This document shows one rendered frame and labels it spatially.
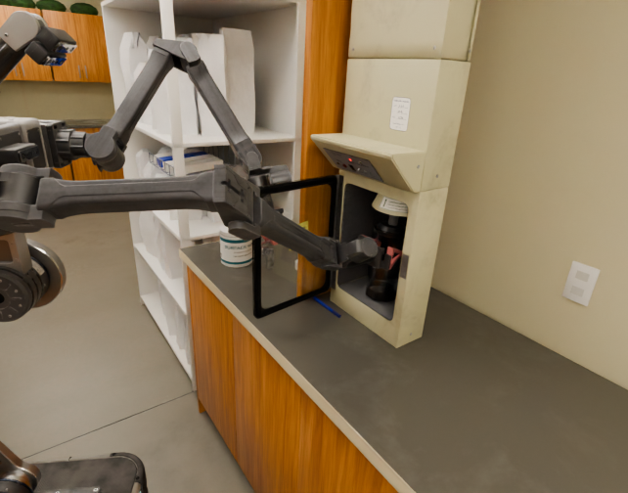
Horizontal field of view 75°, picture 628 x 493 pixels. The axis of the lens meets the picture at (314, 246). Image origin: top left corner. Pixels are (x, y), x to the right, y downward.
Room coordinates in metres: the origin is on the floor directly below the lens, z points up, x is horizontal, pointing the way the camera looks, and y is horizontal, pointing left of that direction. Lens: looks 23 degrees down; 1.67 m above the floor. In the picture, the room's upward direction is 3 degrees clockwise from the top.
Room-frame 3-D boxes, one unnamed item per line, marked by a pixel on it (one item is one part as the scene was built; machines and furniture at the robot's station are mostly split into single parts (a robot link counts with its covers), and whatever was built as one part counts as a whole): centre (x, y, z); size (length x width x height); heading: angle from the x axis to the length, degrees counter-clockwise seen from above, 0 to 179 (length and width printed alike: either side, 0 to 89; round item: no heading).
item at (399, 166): (1.09, -0.11, 1.46); 0.32 x 0.12 x 0.10; 37
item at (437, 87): (1.20, -0.26, 1.33); 0.32 x 0.25 x 0.77; 37
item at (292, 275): (1.13, 0.05, 1.19); 0.30 x 0.01 x 0.40; 133
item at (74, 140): (1.16, 0.70, 1.45); 0.09 x 0.08 x 0.12; 9
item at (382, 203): (1.16, -0.25, 1.34); 0.18 x 0.18 x 0.05
